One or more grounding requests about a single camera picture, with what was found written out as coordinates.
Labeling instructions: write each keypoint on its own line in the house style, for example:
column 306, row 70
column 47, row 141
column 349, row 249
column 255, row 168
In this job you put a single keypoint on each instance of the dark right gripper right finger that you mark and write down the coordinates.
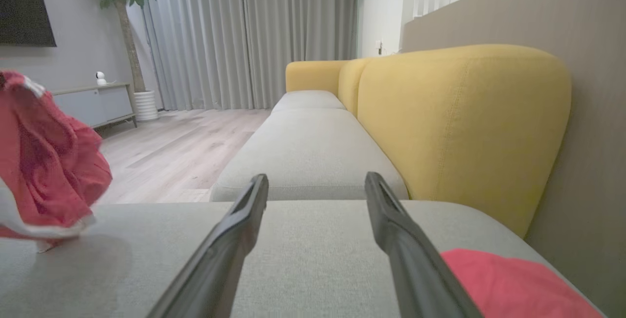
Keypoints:
column 415, row 269

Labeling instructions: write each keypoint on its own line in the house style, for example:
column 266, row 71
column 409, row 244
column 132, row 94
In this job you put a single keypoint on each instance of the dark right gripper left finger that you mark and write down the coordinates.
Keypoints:
column 225, row 259

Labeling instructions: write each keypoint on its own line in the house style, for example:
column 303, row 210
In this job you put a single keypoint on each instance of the red shorts white stripes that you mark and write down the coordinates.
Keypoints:
column 44, row 161

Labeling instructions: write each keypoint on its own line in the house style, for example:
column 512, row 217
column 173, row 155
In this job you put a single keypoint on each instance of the long grey sofa seat cushion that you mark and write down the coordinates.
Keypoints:
column 308, row 151

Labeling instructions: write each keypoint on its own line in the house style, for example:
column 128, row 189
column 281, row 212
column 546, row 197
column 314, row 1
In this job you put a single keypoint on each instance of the small white security camera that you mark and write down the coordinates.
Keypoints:
column 100, row 77

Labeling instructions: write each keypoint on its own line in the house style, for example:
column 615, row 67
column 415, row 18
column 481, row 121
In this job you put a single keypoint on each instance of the yellow sofa end backrest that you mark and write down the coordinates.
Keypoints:
column 313, row 76

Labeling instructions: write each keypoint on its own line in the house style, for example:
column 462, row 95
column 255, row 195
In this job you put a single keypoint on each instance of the white ribbed plant pot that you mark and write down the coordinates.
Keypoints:
column 145, row 106

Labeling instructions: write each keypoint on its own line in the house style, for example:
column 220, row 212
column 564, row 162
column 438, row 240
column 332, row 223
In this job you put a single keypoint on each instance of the grey tv cabinet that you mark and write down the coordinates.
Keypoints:
column 98, row 105

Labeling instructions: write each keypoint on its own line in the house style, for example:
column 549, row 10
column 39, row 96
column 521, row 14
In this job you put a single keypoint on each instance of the wide grey sofa seat cushion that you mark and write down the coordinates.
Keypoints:
column 313, row 269

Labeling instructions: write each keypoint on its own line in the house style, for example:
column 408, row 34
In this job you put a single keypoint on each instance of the small grey sofa seat cushion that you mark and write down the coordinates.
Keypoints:
column 307, row 100

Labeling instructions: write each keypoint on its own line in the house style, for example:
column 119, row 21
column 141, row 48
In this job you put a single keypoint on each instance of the large yellow sofa backrest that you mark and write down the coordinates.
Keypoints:
column 464, row 122

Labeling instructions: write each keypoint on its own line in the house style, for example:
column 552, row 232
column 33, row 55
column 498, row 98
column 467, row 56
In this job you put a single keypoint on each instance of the narrow yellow sofa backrest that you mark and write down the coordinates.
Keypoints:
column 349, row 83

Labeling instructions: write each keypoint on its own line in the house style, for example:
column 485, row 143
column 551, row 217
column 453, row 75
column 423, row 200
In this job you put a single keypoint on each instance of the grey pleated curtain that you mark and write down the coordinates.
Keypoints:
column 244, row 39

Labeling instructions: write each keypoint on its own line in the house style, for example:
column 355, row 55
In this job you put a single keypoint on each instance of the black wall television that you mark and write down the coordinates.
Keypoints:
column 24, row 5

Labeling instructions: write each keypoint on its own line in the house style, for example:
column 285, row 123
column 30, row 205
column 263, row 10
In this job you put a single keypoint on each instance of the red basketball jersey white sleeves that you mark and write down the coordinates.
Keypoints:
column 513, row 288

